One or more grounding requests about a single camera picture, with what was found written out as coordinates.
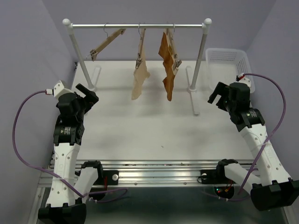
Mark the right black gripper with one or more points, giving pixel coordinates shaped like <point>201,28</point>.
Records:
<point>221,89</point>

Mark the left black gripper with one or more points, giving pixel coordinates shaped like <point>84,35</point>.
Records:
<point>90,98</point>

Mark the wooden clip hanger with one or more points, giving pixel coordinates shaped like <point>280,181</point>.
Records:
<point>141,32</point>
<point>176,61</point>

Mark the beige underwear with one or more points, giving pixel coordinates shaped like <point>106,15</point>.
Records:
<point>140,75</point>

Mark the brown underwear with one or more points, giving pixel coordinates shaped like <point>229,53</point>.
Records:
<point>165,51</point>

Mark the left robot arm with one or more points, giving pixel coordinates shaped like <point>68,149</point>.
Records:
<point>67,198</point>

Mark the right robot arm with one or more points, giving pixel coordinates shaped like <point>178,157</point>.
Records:
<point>274,187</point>

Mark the empty left wooden hanger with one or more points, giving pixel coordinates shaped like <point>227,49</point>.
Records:
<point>94,52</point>

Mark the white plastic basket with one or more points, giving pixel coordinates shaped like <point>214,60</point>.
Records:
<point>223,65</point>

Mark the white metal clothes rack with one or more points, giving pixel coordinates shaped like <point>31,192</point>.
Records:
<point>191,89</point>

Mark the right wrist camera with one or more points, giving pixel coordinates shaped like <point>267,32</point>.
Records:
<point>242,79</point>

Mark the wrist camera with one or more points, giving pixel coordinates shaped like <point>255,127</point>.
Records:
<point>58,90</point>
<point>242,79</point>

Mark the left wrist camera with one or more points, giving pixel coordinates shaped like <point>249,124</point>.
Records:
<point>58,90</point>

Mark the aluminium mounting rail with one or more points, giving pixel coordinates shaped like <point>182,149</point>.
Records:
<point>158,173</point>

